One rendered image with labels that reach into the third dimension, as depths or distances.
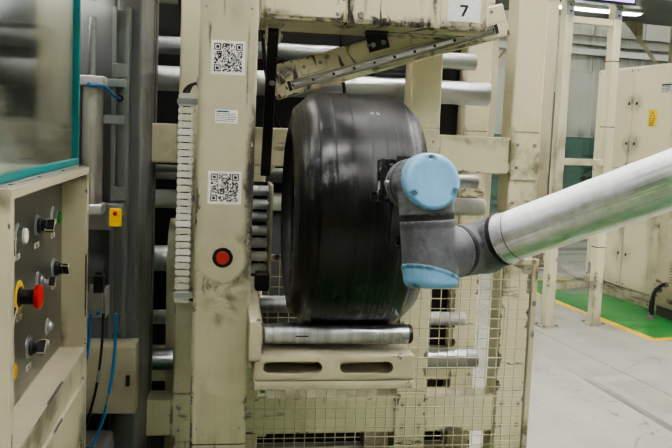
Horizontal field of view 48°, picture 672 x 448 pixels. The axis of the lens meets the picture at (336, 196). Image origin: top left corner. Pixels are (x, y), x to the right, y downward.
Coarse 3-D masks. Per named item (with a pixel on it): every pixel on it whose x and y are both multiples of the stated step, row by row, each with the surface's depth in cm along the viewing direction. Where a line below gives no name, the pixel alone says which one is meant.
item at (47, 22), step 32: (0, 0) 99; (32, 0) 115; (64, 0) 137; (0, 32) 100; (32, 32) 116; (64, 32) 138; (0, 64) 100; (32, 64) 116; (64, 64) 138; (0, 96) 101; (32, 96) 117; (64, 96) 139; (0, 128) 101; (32, 128) 117; (64, 128) 140; (0, 160) 101; (32, 160) 118; (64, 160) 141
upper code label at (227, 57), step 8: (216, 40) 166; (224, 40) 166; (216, 48) 166; (224, 48) 166; (232, 48) 167; (240, 48) 167; (216, 56) 166; (224, 56) 167; (232, 56) 167; (240, 56) 167; (216, 64) 166; (224, 64) 167; (232, 64) 167; (240, 64) 167; (216, 72) 167; (224, 72) 167; (232, 72) 167; (240, 72) 167
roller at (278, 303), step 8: (264, 296) 195; (272, 296) 195; (280, 296) 196; (264, 304) 194; (272, 304) 194; (280, 304) 194; (264, 312) 195; (272, 312) 195; (280, 312) 195; (288, 312) 196
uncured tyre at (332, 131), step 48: (336, 96) 171; (384, 96) 175; (288, 144) 191; (336, 144) 157; (384, 144) 159; (288, 192) 199; (336, 192) 154; (288, 240) 198; (336, 240) 154; (384, 240) 156; (288, 288) 171; (336, 288) 159; (384, 288) 160
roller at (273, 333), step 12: (264, 324) 168; (276, 324) 168; (288, 324) 168; (300, 324) 169; (312, 324) 169; (324, 324) 169; (336, 324) 170; (348, 324) 170; (360, 324) 171; (372, 324) 171; (384, 324) 171; (396, 324) 172; (408, 324) 172; (264, 336) 167; (276, 336) 166; (288, 336) 167; (300, 336) 167; (312, 336) 167; (324, 336) 168; (336, 336) 168; (348, 336) 168; (360, 336) 169; (372, 336) 169; (384, 336) 170; (396, 336) 170; (408, 336) 170
